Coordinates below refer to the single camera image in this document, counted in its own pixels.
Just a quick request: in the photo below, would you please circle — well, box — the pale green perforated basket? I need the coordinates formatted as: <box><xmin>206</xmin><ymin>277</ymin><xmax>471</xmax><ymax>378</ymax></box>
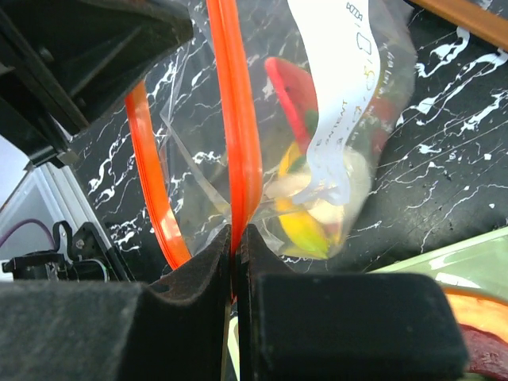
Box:
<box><xmin>378</xmin><ymin>227</ymin><xmax>507</xmax><ymax>298</ymax></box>

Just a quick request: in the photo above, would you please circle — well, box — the dark red toy sweet potato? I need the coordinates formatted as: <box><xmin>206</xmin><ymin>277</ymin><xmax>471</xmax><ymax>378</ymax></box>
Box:
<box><xmin>460</xmin><ymin>325</ymin><xmax>507</xmax><ymax>380</ymax></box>

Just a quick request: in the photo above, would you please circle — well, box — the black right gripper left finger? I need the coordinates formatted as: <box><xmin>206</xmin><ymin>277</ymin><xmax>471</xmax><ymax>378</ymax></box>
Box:
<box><xmin>1</xmin><ymin>226</ymin><xmax>231</xmax><ymax>380</ymax></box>

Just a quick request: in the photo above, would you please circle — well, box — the yellow toy banana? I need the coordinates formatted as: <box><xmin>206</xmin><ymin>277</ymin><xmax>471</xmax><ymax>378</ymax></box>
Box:
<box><xmin>272</xmin><ymin>142</ymin><xmax>344</xmax><ymax>260</ymax></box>

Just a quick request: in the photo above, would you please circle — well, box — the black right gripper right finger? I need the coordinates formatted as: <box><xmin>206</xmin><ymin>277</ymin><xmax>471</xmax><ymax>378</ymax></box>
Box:
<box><xmin>237</xmin><ymin>225</ymin><xmax>469</xmax><ymax>380</ymax></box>

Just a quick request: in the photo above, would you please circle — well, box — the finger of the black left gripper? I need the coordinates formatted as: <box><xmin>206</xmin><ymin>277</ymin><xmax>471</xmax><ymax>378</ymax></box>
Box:
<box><xmin>1</xmin><ymin>1</ymin><xmax>193</xmax><ymax>167</ymax></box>

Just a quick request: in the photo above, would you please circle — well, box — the aluminium frame rail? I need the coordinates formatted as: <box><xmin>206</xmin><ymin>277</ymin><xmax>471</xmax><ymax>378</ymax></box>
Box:
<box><xmin>1</xmin><ymin>164</ymin><xmax>108</xmax><ymax>240</ymax></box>

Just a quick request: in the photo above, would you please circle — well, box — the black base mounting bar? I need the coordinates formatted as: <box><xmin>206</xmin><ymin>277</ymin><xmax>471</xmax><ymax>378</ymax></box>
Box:
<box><xmin>1</xmin><ymin>218</ymin><xmax>134</xmax><ymax>283</ymax></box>

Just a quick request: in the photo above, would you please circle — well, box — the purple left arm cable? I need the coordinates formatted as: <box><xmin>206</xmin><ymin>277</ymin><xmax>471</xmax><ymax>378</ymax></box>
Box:
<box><xmin>0</xmin><ymin>218</ymin><xmax>55</xmax><ymax>249</ymax></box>

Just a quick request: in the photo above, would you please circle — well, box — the red watermelon slice toy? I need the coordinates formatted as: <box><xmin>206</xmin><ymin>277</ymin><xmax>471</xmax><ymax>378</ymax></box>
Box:
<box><xmin>264</xmin><ymin>57</ymin><xmax>318</xmax><ymax>155</ymax></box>

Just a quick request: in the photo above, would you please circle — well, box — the wooden shelf rack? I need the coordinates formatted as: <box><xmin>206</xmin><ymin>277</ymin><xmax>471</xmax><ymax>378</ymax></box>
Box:
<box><xmin>412</xmin><ymin>0</ymin><xmax>507</xmax><ymax>52</ymax></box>

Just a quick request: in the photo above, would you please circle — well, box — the white toy mushroom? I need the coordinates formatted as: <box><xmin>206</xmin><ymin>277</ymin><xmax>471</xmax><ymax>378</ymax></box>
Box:
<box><xmin>264</xmin><ymin>148</ymin><xmax>371</xmax><ymax>225</ymax></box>

